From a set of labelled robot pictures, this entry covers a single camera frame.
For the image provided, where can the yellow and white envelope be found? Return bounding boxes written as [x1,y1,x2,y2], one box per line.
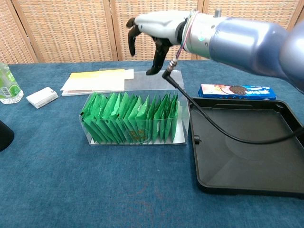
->
[60,69,126,92]

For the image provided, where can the clear plastic bottle green label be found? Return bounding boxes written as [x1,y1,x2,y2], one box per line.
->
[0,62,24,105]

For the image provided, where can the clear plastic box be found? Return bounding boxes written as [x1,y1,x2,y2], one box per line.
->
[79,67,190,147]

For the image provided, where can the black rounded object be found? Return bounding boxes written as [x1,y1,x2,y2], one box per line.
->
[0,120,15,152]

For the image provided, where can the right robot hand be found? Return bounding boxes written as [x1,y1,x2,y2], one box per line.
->
[125,10,190,76]

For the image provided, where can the black plastic tray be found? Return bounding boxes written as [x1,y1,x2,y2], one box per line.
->
[187,97,304,199]

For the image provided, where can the white tissue pack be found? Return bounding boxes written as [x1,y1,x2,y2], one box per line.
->
[26,86,59,109]

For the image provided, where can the wicker folding screen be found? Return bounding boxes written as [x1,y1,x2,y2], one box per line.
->
[0,0,304,64]

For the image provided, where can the green tea bags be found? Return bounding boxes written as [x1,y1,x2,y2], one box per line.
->
[91,102,187,145]

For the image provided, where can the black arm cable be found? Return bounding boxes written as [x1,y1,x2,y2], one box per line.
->
[161,59,304,144]

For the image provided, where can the blue tablecloth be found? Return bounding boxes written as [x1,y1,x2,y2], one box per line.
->
[0,57,304,228]

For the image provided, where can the blue cookie box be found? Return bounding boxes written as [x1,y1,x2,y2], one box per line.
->
[198,84,278,100]

